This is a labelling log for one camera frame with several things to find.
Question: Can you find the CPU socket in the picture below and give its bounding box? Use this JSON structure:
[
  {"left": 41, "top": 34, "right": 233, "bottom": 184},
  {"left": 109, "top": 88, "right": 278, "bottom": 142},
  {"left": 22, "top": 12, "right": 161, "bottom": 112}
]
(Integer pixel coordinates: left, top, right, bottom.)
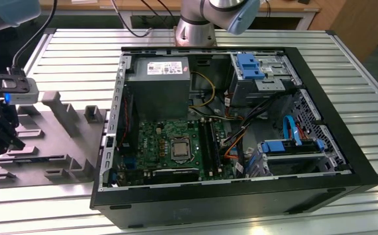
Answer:
[{"left": 169, "top": 136, "right": 197, "bottom": 164}]

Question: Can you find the black graphics card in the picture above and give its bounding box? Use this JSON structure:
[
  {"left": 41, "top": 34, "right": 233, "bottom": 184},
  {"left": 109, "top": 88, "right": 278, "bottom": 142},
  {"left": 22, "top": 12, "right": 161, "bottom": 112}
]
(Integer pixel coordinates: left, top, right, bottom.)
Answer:
[{"left": 144, "top": 167, "right": 201, "bottom": 185}]

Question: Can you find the silver disk bay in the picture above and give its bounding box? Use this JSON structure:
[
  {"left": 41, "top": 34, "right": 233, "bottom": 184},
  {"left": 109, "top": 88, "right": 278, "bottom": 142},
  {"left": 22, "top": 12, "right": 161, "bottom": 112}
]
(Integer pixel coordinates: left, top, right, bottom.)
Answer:
[{"left": 257, "top": 138, "right": 341, "bottom": 177}]

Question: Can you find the black RAM slot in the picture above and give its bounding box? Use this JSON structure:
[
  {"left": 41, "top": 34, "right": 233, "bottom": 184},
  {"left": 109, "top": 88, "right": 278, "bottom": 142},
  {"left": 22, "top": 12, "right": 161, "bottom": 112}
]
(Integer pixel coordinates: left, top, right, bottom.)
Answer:
[
  {"left": 205, "top": 118, "right": 216, "bottom": 173},
  {"left": 200, "top": 118, "right": 210, "bottom": 173}
]

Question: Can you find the blue plastic drive latch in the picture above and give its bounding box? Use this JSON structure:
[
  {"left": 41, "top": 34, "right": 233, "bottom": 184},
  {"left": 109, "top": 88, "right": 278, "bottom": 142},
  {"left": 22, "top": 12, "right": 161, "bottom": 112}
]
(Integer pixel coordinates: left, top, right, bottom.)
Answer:
[{"left": 237, "top": 53, "right": 266, "bottom": 80}]

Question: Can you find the grey metal drive cage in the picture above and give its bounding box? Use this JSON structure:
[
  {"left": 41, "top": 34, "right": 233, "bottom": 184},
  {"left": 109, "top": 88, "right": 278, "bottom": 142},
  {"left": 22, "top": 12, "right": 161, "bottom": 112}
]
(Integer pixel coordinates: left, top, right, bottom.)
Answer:
[{"left": 230, "top": 52, "right": 304, "bottom": 106}]

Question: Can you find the wooden desk white frame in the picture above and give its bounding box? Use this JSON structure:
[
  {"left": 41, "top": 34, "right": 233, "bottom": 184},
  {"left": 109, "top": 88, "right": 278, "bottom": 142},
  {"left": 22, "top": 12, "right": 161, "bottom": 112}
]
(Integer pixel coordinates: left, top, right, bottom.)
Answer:
[{"left": 41, "top": 0, "right": 322, "bottom": 31}]

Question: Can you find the blue SATA cable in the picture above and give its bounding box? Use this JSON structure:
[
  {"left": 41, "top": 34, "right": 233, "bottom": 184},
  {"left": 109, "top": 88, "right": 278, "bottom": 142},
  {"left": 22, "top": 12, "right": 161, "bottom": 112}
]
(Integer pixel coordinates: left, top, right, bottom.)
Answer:
[
  {"left": 284, "top": 115, "right": 304, "bottom": 147},
  {"left": 245, "top": 156, "right": 260, "bottom": 179}
]

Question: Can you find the yellow black CPU power cable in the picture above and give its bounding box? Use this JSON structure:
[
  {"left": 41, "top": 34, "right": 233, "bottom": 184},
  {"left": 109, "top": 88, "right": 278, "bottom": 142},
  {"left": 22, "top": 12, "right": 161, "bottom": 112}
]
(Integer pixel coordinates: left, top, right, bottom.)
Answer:
[{"left": 190, "top": 70, "right": 217, "bottom": 108}]

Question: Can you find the silver CPU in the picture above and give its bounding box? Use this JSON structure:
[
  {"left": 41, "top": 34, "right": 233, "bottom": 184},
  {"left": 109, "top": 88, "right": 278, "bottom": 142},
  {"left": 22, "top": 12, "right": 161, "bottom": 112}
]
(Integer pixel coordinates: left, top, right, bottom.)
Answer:
[{"left": 172, "top": 141, "right": 193, "bottom": 157}]

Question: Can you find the green Dell motherboard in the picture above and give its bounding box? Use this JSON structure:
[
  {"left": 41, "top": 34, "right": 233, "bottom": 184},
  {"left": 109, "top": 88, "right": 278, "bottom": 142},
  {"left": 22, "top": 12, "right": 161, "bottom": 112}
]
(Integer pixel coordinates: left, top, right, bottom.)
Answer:
[{"left": 114, "top": 118, "right": 241, "bottom": 185}]

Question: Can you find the grey plastic parts rack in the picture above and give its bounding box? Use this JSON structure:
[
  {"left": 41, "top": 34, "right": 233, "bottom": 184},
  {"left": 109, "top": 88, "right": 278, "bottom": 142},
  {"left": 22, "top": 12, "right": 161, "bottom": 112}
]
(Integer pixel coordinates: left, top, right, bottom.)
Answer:
[{"left": 0, "top": 91, "right": 110, "bottom": 190}]

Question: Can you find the wooden cabinet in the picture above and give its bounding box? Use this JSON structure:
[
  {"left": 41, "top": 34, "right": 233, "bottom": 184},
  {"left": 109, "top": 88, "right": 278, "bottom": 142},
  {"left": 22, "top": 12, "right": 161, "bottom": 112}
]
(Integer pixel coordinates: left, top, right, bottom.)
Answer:
[{"left": 320, "top": 0, "right": 378, "bottom": 63}]

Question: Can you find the orange power wire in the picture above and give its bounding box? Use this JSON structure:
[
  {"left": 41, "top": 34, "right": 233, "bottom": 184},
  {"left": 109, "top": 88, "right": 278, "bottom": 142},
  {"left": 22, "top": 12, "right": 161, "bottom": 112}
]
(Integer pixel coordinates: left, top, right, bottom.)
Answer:
[{"left": 224, "top": 143, "right": 245, "bottom": 163}]

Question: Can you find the black open PC case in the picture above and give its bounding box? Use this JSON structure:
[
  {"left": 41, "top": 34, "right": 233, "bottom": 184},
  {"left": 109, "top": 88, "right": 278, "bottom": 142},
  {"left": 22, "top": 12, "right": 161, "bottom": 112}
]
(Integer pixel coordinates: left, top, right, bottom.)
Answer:
[{"left": 90, "top": 46, "right": 378, "bottom": 230}]

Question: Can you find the grey Dell power supply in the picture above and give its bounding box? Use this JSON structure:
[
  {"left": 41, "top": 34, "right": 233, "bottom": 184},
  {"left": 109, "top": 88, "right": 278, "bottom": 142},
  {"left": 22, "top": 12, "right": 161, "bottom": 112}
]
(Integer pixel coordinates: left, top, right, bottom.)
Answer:
[{"left": 126, "top": 56, "right": 193, "bottom": 121}]

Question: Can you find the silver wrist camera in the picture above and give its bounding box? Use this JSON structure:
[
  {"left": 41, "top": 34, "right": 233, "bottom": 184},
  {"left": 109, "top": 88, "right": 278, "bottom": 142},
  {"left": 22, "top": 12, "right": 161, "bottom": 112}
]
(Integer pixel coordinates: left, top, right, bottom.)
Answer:
[{"left": 0, "top": 77, "right": 41, "bottom": 104}]

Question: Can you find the black sleeved cable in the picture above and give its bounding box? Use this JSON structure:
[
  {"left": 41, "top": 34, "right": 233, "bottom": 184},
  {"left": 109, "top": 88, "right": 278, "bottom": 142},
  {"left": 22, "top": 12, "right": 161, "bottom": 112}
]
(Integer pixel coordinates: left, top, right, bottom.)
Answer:
[{"left": 225, "top": 90, "right": 296, "bottom": 147}]

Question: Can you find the black camera cable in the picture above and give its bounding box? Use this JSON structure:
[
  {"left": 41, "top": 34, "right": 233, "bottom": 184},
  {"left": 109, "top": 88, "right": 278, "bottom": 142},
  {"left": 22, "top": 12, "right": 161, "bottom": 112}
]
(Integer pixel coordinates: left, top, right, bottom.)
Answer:
[{"left": 11, "top": 0, "right": 60, "bottom": 74}]

